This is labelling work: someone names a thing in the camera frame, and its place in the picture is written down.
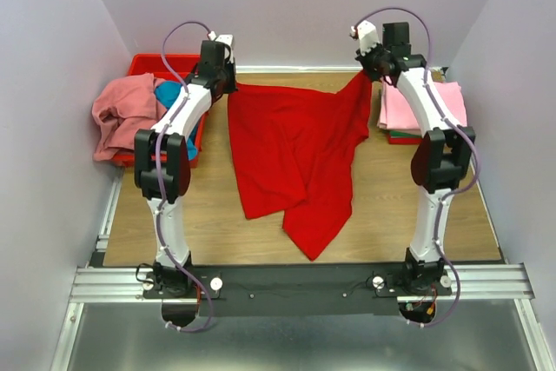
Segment dusty pink t shirt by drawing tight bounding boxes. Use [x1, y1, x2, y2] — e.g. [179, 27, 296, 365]
[91, 73, 166, 162]

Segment red t shirt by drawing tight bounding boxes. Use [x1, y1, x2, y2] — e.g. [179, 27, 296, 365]
[228, 72, 372, 261]

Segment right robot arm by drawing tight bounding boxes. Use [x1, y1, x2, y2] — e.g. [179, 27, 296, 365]
[352, 20, 475, 292]

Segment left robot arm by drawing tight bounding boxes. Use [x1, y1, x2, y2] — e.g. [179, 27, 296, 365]
[134, 33, 236, 298]

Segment red plastic bin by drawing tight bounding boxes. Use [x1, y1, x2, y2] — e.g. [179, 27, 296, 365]
[113, 53, 209, 169]

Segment folded light pink shirt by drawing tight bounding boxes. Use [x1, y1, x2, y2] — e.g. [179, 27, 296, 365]
[377, 82, 467, 135]

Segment blue t shirt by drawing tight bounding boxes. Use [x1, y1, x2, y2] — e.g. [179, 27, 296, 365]
[155, 81, 200, 161]

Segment folded green shirt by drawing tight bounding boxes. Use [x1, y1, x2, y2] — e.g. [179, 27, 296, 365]
[388, 130, 421, 138]

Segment folded red shirt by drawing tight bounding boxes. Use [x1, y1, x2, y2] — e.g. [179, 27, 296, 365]
[386, 130, 422, 145]

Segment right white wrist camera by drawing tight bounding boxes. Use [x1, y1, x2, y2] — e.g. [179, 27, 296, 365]
[349, 20, 380, 56]

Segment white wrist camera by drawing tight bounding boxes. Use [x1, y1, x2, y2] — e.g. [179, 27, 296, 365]
[208, 31, 235, 62]
[349, 20, 380, 56]

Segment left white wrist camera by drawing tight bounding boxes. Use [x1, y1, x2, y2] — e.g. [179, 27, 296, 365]
[208, 31, 235, 62]

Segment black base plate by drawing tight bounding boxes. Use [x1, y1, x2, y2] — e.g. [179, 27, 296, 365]
[136, 262, 455, 324]

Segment aluminium frame rail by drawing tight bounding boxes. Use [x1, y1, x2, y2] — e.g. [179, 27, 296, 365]
[52, 170, 555, 370]

